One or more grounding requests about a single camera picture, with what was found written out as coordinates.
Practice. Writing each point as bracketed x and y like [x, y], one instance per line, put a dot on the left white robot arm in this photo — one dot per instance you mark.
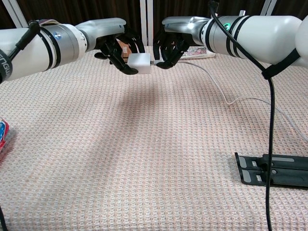
[36, 53]

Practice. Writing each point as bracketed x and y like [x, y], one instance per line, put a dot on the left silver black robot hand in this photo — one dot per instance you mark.
[103, 29]

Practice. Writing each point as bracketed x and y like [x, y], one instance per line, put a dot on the white charger block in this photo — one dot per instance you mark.
[139, 63]

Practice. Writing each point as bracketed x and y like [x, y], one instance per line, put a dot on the white slanted frame post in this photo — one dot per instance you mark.
[269, 7]
[14, 12]

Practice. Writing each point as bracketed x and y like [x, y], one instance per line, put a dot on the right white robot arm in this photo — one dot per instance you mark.
[260, 36]

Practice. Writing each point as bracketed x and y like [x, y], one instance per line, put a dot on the black pleated curtain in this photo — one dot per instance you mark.
[79, 9]

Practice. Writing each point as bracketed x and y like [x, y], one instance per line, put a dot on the beige waffle tablecloth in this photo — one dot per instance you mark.
[144, 149]

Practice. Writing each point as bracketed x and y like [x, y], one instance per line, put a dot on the white printed toothpaste tube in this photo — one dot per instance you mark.
[199, 53]

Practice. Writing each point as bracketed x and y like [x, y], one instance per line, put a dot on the clear jar with red lid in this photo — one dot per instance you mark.
[125, 51]

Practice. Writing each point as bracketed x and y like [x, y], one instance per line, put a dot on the white upright frame post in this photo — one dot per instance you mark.
[146, 14]

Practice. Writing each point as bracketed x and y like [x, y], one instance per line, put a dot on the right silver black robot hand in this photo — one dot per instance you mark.
[183, 26]

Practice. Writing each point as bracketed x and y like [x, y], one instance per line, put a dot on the red blue snack bag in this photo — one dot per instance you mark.
[3, 134]

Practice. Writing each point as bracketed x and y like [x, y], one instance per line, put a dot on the black folding stand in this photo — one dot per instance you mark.
[286, 168]

